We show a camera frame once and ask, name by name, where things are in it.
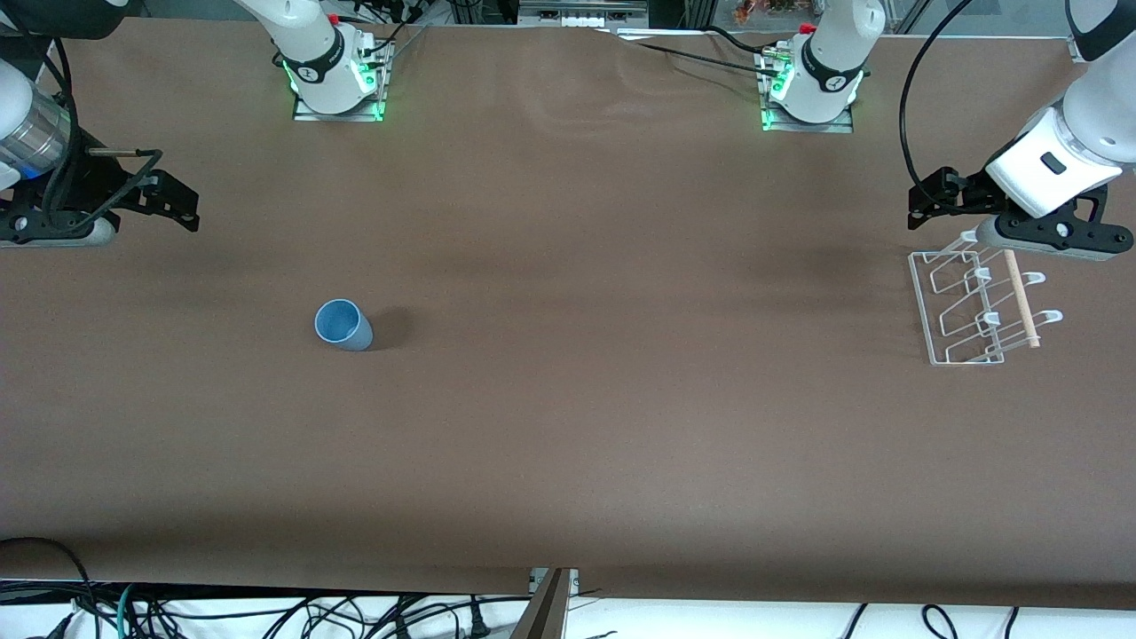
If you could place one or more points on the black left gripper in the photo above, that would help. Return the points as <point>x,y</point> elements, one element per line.
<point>970,193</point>

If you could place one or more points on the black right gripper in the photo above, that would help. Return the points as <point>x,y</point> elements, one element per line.
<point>93,182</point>

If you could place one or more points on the blue plastic cup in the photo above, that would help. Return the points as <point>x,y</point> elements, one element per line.
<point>342,324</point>

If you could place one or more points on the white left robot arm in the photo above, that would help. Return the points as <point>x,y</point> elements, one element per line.
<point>1092,115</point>

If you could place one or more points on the white power strip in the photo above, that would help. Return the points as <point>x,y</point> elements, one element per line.
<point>581,13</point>

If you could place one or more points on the brown table cover sheet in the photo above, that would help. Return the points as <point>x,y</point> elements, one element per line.
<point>568,399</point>

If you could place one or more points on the black power plug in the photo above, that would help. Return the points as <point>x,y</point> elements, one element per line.
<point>477,621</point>

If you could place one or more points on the dark metal beam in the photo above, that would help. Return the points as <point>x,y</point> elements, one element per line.
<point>541,612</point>

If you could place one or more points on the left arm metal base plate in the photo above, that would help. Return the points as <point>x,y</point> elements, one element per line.
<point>843,124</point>

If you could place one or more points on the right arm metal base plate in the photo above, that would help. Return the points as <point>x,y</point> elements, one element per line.
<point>306,111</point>

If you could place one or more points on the silver table corner bracket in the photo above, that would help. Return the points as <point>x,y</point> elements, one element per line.
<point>1076,51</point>

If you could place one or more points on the silver metal bracket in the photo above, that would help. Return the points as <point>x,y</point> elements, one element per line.
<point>573,581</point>

